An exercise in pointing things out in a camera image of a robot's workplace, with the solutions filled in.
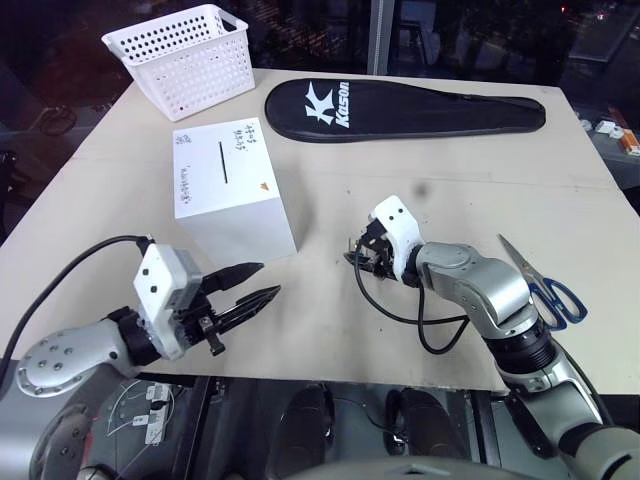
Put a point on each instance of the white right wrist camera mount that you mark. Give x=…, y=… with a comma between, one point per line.
x=400, y=225

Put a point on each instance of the silver robot torso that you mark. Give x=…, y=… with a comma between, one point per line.
x=400, y=472

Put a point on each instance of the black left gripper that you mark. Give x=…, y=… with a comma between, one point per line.
x=200, y=325

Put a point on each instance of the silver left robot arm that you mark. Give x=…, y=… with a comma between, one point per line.
x=75, y=350

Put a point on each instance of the white perforated plastic basket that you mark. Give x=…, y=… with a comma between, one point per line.
x=190, y=65

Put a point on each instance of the black Kason racket bag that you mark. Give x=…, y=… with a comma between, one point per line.
x=400, y=107

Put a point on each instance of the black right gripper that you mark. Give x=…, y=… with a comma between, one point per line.
x=380, y=250

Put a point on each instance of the white box with slot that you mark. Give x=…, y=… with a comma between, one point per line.
x=225, y=180

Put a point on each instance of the dark rounded shape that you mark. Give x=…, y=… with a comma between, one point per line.
x=420, y=425
x=306, y=425

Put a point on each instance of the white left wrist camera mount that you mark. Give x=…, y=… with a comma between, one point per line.
x=155, y=280

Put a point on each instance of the black table frame leg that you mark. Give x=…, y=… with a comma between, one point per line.
x=192, y=425

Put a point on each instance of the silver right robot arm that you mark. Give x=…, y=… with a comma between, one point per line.
x=480, y=290

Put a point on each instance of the white window pillar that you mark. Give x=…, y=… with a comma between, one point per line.
x=380, y=35

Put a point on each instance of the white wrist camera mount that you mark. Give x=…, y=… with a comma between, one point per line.
x=400, y=225
x=155, y=280

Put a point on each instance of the orange and white background object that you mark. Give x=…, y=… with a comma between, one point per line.
x=631, y=142

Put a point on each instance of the small white background objects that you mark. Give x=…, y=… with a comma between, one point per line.
x=607, y=128

